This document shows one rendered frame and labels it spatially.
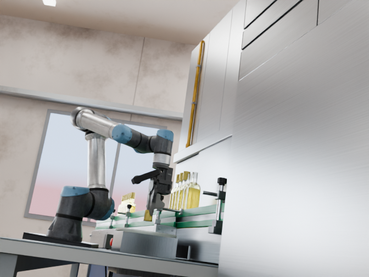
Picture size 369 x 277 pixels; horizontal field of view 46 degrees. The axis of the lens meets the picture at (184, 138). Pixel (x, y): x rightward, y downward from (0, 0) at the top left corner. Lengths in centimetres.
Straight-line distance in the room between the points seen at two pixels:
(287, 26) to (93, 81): 468
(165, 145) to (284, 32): 92
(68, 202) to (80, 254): 78
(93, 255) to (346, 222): 66
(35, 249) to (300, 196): 67
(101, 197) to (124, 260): 90
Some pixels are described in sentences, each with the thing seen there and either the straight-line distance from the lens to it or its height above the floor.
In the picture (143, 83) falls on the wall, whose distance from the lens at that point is 557.
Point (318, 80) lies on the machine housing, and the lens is 88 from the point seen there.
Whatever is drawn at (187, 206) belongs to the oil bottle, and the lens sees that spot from 196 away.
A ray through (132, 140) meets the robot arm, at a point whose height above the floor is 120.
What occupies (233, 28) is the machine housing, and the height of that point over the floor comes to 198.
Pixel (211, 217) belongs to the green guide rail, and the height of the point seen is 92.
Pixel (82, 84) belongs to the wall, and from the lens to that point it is 562.
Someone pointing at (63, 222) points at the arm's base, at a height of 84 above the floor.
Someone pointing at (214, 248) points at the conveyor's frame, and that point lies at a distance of 156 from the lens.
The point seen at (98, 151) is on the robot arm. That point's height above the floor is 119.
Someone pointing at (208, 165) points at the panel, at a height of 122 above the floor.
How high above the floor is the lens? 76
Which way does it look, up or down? 15 degrees up
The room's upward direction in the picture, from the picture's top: 8 degrees clockwise
